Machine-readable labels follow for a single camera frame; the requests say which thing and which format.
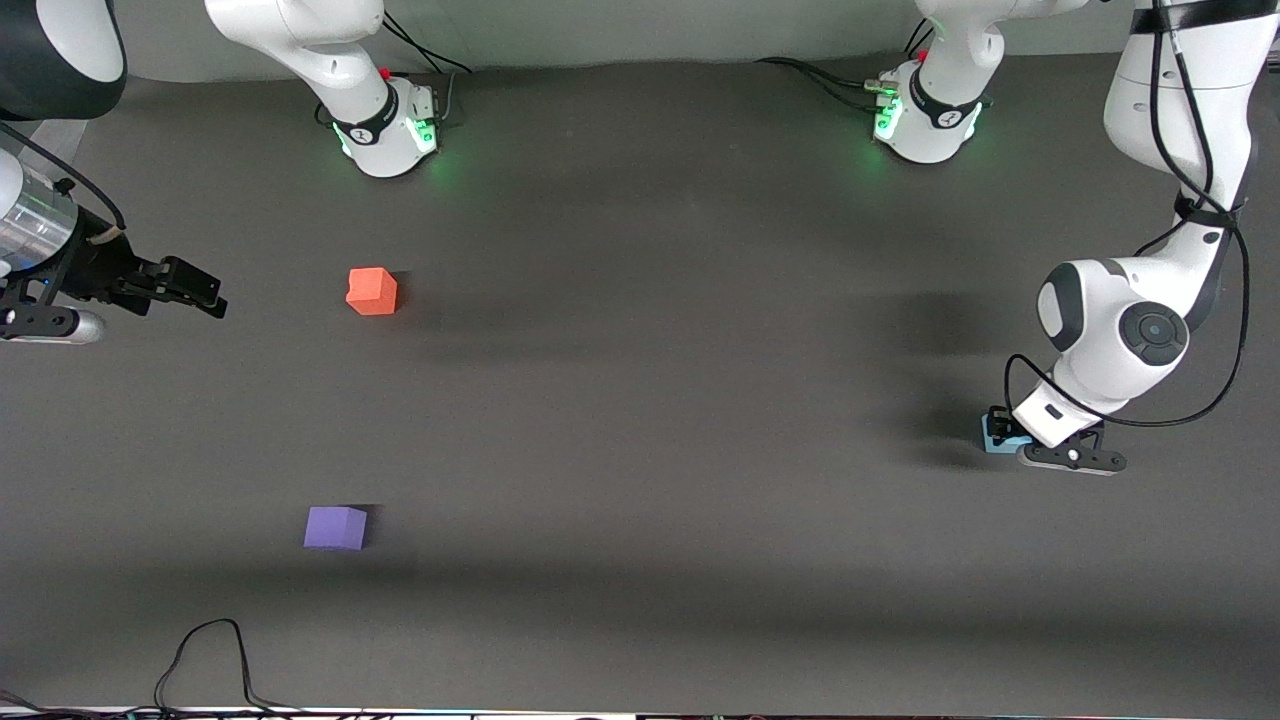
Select light blue foam block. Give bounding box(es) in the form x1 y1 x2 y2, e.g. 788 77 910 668
980 414 1033 456

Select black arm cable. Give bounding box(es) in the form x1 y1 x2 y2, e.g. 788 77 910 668
0 120 129 233
1003 0 1253 431

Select black left arm base cables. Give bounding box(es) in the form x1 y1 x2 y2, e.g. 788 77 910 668
755 20 936 113

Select black arm base cables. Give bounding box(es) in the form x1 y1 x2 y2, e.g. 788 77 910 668
755 20 936 113
378 10 473 129

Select black right arm base cables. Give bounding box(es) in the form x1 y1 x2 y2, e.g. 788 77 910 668
378 10 473 129

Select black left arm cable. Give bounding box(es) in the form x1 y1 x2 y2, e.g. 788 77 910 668
1003 0 1253 431

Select orange foam block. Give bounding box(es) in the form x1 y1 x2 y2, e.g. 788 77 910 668
346 267 399 317

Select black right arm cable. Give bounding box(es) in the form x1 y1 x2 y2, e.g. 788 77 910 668
0 120 129 233

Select purple foam block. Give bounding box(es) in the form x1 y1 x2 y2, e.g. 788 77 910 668
303 505 369 551

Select black cable on table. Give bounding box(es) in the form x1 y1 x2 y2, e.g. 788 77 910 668
0 618 471 720

